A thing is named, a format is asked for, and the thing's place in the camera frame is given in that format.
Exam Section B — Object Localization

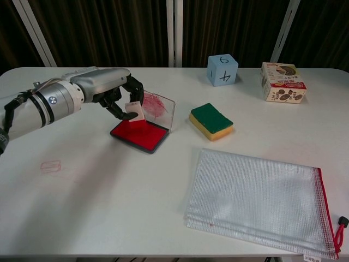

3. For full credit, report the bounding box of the white frame post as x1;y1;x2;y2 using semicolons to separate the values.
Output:
166;0;184;68
11;0;58;68
269;0;301;64

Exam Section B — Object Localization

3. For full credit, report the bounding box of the white red stamp block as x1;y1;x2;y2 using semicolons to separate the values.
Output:
124;100;147;130

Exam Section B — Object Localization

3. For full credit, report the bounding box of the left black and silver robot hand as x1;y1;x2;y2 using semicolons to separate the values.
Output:
69;67;145;121

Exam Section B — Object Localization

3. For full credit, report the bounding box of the printed snack box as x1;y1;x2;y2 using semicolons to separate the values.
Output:
259;62;308;105

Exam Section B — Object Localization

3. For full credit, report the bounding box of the light blue numbered cube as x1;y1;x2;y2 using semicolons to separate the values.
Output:
206;53;239;87

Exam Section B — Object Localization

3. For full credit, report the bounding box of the red ink pad with clear lid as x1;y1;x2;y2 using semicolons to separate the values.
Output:
109;90;176;155

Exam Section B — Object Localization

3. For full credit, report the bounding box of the dark pleated curtain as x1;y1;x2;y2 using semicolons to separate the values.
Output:
0;0;349;76

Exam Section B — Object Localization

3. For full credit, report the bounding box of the white mesh zip pouch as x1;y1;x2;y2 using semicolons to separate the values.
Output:
183;147;349;260

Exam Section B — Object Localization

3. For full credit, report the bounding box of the green and yellow sponge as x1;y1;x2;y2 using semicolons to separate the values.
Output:
188;102;235;142

